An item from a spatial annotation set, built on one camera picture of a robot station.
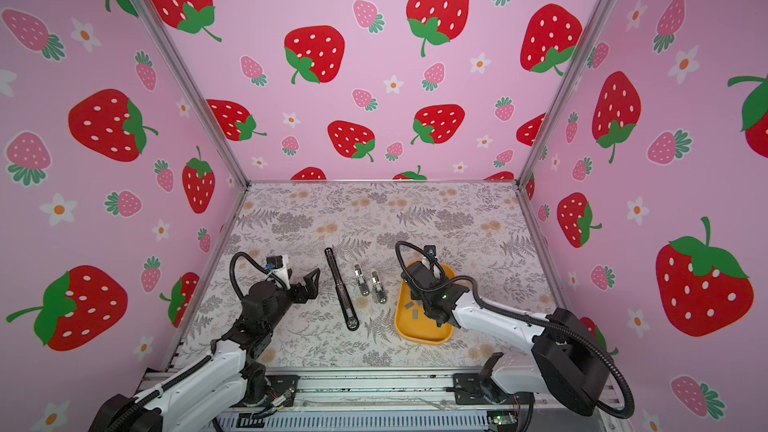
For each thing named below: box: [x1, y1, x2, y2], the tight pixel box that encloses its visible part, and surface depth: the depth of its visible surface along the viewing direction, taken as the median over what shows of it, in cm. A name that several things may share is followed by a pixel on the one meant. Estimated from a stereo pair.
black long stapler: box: [324, 247, 359, 331], surface depth 92 cm
